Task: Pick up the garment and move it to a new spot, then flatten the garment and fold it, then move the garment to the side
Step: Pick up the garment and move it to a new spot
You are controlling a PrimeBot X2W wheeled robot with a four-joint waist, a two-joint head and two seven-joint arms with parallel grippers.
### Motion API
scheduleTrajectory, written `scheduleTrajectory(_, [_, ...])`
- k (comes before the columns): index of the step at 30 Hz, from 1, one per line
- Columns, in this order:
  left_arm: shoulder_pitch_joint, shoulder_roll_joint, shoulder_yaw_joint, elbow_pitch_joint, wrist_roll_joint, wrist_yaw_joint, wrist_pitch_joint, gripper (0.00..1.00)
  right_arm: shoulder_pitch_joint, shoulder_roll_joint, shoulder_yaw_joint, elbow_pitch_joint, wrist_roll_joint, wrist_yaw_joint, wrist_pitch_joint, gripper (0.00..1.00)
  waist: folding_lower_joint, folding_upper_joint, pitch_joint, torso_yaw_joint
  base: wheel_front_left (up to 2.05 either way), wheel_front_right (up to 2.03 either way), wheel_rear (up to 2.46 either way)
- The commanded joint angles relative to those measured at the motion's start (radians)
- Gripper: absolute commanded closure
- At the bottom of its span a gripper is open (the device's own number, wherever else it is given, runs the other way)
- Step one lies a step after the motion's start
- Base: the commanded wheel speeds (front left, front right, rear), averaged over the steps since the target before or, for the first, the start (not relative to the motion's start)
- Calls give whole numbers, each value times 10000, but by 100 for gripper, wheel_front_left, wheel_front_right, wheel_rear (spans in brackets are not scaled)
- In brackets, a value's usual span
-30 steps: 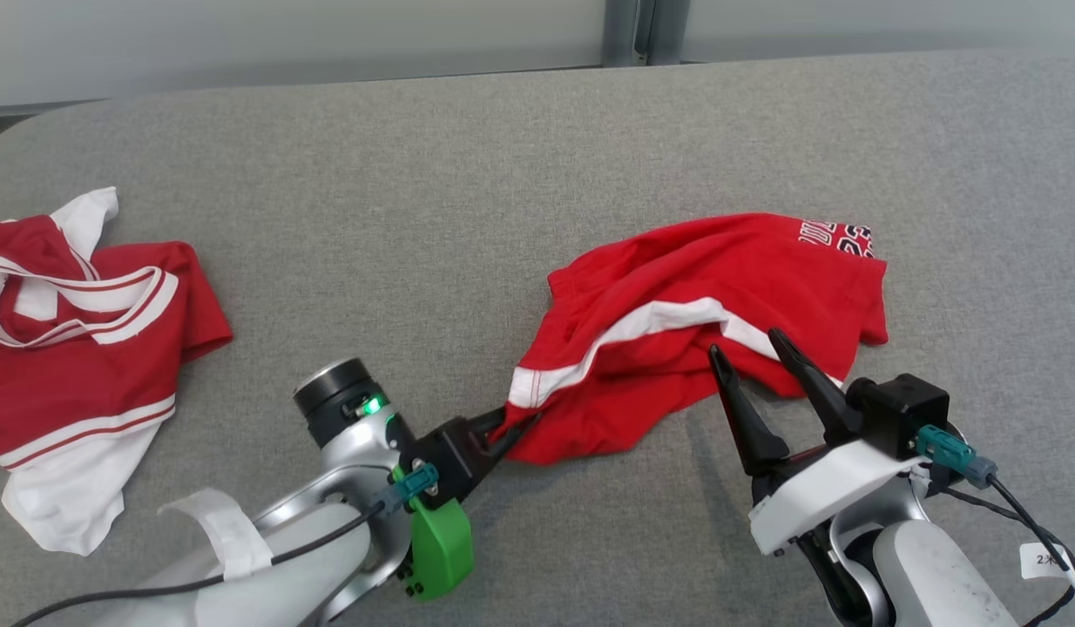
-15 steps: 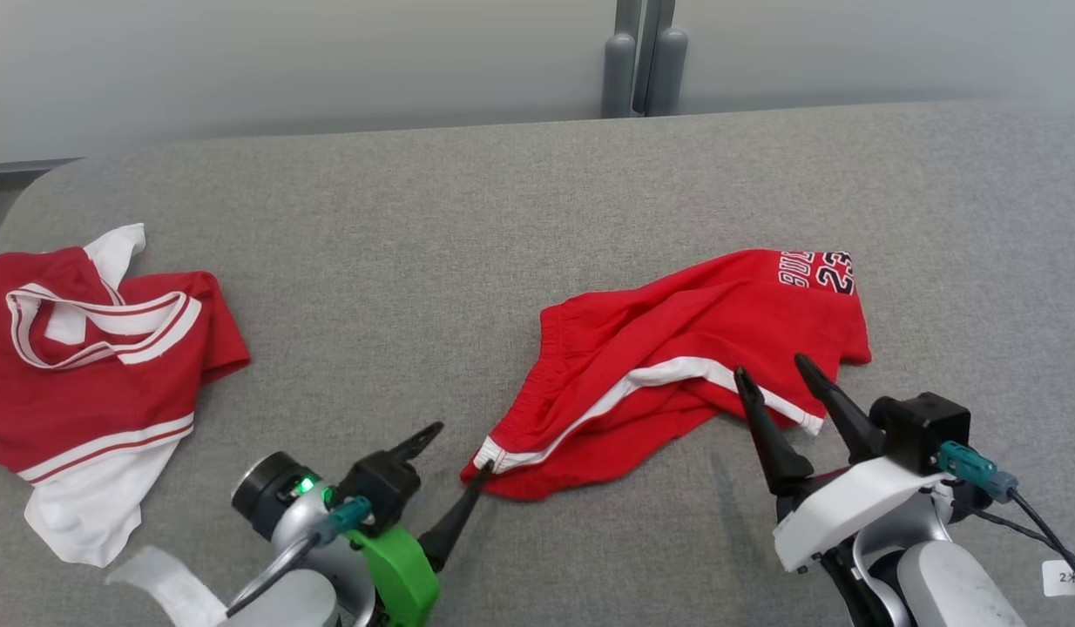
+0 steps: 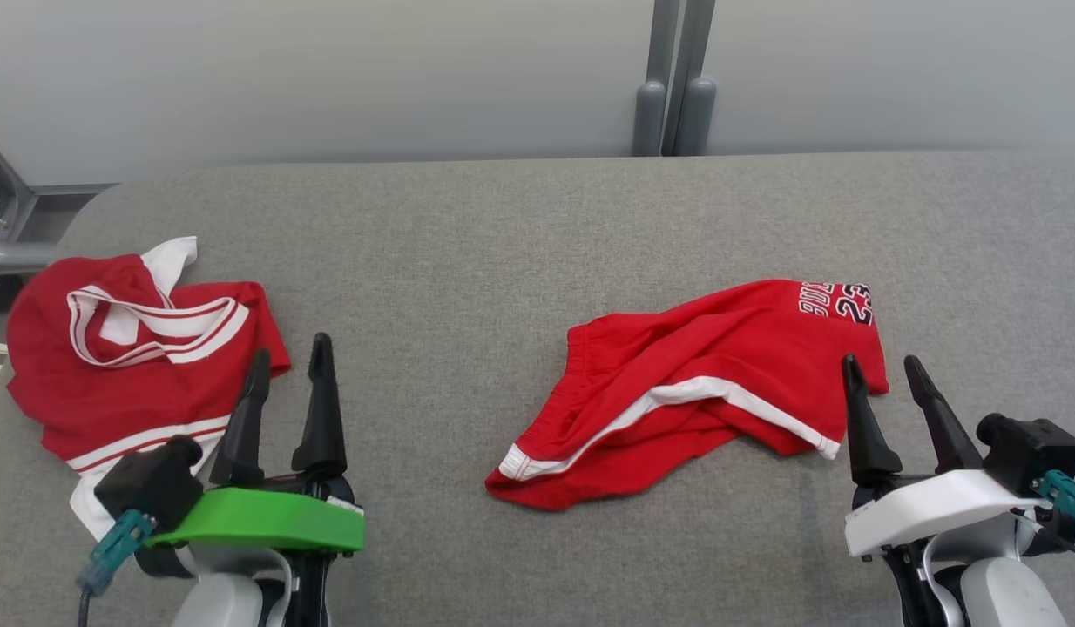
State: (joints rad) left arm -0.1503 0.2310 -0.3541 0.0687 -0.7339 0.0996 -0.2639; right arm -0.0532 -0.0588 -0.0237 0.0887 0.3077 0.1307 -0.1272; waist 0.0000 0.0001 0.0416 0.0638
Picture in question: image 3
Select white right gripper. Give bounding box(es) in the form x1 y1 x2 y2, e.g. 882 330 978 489
841 354 1052 558

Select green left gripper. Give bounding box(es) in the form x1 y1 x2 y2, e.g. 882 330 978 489
145 333 366 555

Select red white basketball jersey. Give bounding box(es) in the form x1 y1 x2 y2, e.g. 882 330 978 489
6 237 292 541

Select red white basketball shorts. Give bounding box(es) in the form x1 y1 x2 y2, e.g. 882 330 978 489
485 279 889 510

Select teal plug left camera cable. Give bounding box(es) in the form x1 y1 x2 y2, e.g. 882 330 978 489
76 509 157 627

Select grey metal cart frame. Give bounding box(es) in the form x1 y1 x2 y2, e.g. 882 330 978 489
0 131 116 281

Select grey metal partition post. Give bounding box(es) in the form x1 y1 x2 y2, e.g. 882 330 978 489
664 0 717 158
632 0 679 158

